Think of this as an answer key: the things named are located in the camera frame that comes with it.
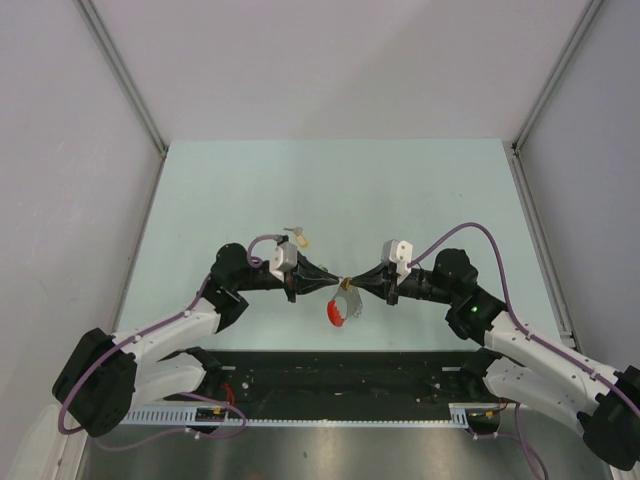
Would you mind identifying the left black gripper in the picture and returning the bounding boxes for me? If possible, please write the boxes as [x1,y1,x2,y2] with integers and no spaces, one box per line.
[233,250,337,302]

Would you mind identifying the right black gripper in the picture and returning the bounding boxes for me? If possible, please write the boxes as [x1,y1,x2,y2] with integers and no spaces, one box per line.
[350,262,456,306]

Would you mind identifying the red handled metal key holder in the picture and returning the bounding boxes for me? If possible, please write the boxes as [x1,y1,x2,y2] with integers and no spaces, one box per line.
[326,286,363,327]

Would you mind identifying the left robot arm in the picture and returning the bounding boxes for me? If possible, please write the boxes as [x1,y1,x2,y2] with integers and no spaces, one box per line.
[52,236,340,438]

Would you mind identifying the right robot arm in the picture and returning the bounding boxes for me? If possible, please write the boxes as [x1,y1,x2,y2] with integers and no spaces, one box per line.
[350,249,639,471]

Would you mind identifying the key with yellow tag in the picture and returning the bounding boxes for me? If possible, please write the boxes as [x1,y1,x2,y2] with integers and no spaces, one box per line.
[284,226,309,249]

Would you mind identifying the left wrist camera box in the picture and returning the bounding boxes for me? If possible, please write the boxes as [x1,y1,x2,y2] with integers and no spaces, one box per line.
[269,241,298,282]

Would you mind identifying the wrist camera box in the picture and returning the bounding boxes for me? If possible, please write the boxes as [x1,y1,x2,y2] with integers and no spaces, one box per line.
[381,239,413,279]
[269,241,298,282]

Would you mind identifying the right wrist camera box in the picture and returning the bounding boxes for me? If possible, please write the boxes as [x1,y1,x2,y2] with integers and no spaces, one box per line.
[381,239,413,279]

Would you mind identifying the white slotted cable duct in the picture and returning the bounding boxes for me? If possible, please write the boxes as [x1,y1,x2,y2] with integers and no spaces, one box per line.
[121,405,469,429]

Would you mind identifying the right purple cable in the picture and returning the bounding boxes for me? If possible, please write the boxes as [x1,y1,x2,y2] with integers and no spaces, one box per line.
[407,222,640,479]

